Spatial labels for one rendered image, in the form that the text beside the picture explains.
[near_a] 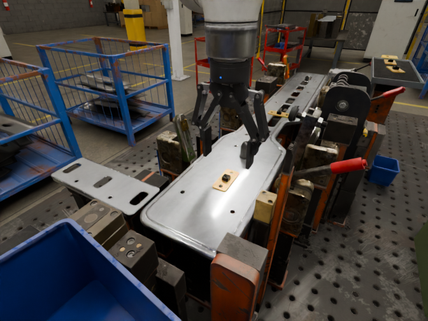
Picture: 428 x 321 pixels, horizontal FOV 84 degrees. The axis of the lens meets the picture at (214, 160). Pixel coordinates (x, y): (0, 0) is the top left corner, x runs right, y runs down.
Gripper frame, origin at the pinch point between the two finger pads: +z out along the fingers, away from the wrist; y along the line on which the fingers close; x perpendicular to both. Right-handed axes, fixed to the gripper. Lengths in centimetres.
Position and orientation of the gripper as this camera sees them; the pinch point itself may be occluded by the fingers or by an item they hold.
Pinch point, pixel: (227, 151)
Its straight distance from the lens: 54.9
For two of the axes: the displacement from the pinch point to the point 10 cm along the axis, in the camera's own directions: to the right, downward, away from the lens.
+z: 0.1, 8.3, 5.6
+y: -8.8, -2.6, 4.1
